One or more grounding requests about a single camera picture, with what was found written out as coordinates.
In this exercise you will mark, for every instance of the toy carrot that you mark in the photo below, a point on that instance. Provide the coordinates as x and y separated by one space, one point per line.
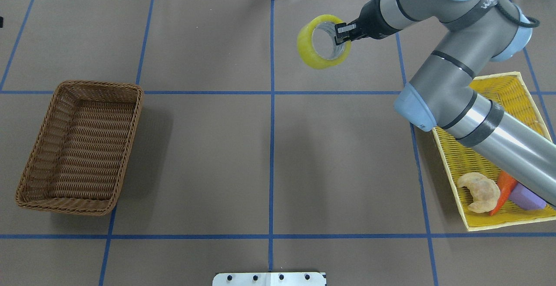
506 184

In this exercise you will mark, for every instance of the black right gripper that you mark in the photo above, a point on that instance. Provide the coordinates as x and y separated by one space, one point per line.
372 24

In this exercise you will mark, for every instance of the purple foam block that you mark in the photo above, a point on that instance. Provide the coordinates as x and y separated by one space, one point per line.
526 199

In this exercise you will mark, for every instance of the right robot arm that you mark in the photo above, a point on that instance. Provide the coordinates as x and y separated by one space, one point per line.
439 94

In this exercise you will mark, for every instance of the yellow clear tape roll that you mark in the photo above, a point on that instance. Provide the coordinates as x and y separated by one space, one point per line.
305 46

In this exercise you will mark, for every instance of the brown wicker basket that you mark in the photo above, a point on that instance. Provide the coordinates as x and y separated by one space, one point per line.
79 159

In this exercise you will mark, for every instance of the yellow woven basket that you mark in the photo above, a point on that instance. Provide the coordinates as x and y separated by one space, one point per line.
510 91

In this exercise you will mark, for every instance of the toy croissant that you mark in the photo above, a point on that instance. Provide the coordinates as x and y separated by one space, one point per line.
484 192

